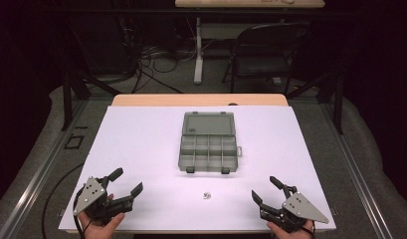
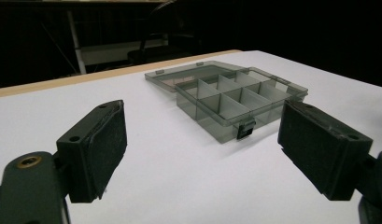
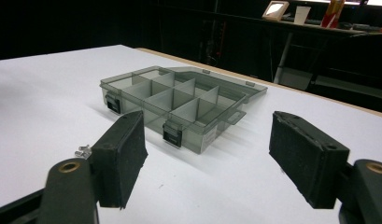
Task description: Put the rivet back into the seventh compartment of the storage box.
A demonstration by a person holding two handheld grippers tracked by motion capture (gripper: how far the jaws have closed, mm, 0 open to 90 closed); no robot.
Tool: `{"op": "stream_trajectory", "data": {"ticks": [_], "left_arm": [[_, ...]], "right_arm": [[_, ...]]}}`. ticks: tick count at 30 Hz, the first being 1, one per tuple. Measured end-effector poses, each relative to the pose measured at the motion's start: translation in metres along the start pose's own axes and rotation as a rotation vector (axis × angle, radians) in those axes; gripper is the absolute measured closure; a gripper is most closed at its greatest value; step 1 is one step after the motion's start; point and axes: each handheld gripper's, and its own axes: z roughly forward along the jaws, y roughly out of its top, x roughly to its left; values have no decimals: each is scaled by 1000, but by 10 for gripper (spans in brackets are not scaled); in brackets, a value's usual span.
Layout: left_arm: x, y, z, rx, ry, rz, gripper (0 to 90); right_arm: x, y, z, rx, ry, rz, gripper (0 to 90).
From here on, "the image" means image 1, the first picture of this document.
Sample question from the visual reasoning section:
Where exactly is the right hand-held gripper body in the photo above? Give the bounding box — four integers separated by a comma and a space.
259, 184, 330, 234

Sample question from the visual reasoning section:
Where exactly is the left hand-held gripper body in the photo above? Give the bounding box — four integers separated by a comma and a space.
73, 176, 134, 227

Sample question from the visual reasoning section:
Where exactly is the grey translucent compartment box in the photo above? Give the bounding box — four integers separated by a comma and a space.
177, 111, 244, 174

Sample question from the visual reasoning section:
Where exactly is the person's right hand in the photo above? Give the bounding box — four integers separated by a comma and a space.
266, 218, 315, 239

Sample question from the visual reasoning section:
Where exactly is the person's left hand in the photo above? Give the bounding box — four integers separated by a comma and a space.
77, 193, 126, 239

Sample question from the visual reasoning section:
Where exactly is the white table board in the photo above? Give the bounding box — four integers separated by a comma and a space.
58, 105, 337, 233

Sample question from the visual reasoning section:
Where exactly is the black metal stand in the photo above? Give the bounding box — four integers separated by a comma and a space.
286, 66, 345, 135
61, 70, 121, 132

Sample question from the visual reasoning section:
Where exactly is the light wooden table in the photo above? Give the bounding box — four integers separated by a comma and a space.
110, 93, 290, 108

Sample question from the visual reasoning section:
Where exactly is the black folding chair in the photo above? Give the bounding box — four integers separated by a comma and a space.
222, 22, 310, 95

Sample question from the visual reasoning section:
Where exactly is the dark cabinet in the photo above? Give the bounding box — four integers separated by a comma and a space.
66, 13, 136, 76

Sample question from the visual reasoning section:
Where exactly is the beige desk with white leg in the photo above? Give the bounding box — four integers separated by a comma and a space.
174, 0, 326, 86

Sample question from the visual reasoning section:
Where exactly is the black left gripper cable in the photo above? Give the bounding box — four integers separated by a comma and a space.
72, 185, 93, 239

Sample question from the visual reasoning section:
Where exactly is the thick black floor cable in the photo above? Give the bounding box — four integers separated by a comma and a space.
41, 161, 85, 239

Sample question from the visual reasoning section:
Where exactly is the aluminium floor rail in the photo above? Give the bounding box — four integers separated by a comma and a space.
0, 99, 89, 239
322, 102, 396, 239

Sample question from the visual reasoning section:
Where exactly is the black floor cable bundle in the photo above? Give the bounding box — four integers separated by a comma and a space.
130, 41, 193, 95

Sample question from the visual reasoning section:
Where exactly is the black metal frame bar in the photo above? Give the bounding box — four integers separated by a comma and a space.
38, 7, 361, 18

